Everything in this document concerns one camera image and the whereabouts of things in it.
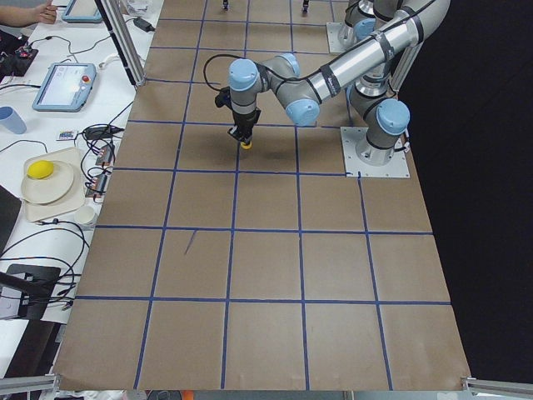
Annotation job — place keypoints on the beige round plate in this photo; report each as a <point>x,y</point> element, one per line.
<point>50,189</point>

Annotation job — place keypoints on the aluminium frame post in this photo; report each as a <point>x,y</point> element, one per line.
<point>117,28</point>

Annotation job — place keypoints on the beige rectangular tray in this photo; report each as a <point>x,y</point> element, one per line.
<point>73,200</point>

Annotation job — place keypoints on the far teach pendant tablet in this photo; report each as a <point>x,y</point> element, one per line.
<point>81,11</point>

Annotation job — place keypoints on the yellow lemon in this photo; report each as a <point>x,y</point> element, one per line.
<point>40,169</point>

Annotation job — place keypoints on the teach pendant tablet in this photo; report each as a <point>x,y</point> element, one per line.
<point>65,88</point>
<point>81,11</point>

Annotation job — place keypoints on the light blue plastic cup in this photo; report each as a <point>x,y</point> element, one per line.
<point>12,121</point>

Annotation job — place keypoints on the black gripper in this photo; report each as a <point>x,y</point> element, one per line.
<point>244,119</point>

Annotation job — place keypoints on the person's hand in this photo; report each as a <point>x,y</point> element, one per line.
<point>44,13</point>

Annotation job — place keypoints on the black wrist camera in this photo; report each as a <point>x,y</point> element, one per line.
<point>223,98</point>

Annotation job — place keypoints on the near teach pendant tablet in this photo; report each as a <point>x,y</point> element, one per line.
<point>65,88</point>

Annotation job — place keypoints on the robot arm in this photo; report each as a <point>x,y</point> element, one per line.
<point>362,71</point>

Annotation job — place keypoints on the white paper cup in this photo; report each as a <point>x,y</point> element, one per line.
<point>86,217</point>

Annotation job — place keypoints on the small colourful card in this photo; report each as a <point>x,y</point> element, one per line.
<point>67,135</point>

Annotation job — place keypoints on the brown paper table cover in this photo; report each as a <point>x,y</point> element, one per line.
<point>218,267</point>

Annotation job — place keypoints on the black power adapter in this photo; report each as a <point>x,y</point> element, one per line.
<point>143,24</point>

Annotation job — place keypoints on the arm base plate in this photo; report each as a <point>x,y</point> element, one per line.
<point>340,37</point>
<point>362,160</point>

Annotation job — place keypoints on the yellow push button switch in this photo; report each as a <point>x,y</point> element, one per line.
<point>246,143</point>

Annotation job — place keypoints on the black device on stand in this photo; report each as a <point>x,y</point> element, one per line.
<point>26,290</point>

